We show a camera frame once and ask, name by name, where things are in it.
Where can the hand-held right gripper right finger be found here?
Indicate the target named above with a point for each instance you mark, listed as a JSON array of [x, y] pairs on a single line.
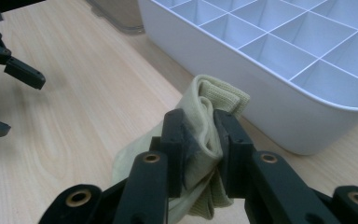
[[236, 149]]

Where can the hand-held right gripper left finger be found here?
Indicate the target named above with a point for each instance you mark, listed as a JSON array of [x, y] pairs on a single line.
[[175, 146]]

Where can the pale green sock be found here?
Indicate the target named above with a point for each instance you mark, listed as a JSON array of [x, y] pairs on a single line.
[[206, 124]]

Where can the white divided storage box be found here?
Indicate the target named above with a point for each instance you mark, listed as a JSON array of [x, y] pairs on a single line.
[[276, 40]]

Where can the brown translucent box lid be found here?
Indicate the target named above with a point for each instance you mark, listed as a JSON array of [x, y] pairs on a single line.
[[121, 14]]

